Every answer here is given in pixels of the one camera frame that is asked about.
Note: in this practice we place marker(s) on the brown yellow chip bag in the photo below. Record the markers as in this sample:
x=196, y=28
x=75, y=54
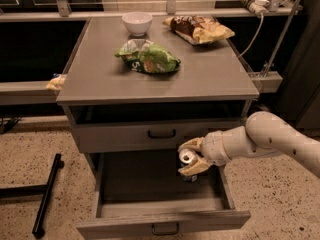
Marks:
x=198, y=30

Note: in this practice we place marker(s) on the green chip bag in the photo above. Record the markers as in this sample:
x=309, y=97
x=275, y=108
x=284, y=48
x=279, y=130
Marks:
x=147, y=57

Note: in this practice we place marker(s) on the closed top drawer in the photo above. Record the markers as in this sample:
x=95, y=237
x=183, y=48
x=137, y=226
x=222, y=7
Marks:
x=148, y=135

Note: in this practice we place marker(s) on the blue pepsi can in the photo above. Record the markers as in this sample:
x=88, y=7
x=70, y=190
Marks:
x=187, y=159

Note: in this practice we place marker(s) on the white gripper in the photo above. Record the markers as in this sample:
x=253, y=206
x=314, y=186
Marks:
x=211, y=146

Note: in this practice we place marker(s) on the white power strip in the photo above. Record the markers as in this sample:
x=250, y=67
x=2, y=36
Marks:
x=257, y=7

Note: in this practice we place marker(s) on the open middle drawer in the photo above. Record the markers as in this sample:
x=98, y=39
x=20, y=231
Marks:
x=141, y=193

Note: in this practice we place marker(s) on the black metal floor stand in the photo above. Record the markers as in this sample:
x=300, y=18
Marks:
x=45, y=190

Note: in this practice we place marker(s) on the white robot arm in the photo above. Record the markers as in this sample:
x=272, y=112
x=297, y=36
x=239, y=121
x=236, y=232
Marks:
x=263, y=135

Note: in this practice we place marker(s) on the grey drawer cabinet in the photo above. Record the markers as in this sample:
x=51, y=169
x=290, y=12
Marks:
x=210, y=83

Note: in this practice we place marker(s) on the small yellow snack bag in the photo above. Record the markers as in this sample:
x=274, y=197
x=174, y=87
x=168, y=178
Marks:
x=57, y=82

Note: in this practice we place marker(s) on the white bowl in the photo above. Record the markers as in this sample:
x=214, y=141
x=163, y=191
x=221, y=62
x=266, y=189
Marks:
x=137, y=23

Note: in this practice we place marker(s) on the dark grey side cabinet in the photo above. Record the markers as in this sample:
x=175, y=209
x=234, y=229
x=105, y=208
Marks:
x=298, y=98

